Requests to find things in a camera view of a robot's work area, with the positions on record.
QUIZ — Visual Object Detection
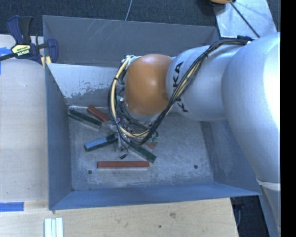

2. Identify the dark green flat block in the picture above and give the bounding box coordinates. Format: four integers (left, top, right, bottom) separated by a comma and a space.
84, 133, 119, 152
68, 108, 103, 128
131, 144, 157, 163

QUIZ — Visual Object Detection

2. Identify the grey metal bin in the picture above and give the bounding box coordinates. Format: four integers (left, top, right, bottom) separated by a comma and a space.
42, 15, 262, 211

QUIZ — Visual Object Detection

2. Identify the pale wood flat board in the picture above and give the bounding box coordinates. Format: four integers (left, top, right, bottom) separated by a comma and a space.
0, 35, 50, 203

